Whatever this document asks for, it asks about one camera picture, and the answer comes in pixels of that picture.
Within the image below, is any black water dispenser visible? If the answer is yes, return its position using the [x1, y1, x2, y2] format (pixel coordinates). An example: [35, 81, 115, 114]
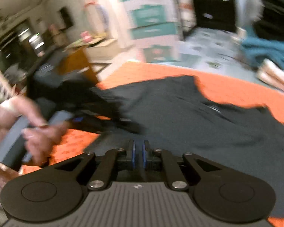
[183, 0, 237, 38]

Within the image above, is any upper pink green box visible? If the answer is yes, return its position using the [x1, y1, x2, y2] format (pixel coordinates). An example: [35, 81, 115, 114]
[121, 0, 179, 40]

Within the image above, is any wooden chair left side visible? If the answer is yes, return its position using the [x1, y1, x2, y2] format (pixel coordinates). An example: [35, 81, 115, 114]
[57, 49, 110, 84]

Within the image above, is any teal knitted sweater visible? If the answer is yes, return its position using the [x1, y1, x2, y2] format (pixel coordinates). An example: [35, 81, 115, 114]
[240, 27, 284, 71]

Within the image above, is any dark grey long-sleeve shirt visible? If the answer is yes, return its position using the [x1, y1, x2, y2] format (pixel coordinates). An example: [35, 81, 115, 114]
[87, 76, 284, 217]

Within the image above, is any person's left hand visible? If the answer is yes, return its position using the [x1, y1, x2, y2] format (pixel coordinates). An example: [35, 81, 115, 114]
[0, 95, 70, 166]

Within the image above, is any orange floral table mat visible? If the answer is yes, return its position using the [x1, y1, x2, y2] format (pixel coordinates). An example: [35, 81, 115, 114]
[50, 61, 284, 226]

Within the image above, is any pink green box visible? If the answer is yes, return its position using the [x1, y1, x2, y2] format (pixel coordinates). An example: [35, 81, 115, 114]
[121, 0, 179, 40]
[131, 23, 180, 63]

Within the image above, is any lower pink green box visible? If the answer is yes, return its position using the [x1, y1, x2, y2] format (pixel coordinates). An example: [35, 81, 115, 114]
[131, 23, 180, 63]

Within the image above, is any pink folded towel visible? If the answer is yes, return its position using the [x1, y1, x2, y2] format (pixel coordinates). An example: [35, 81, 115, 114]
[257, 59, 284, 92]

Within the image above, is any white low cabinet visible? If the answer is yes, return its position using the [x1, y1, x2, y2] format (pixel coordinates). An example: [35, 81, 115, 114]
[84, 38, 122, 63]

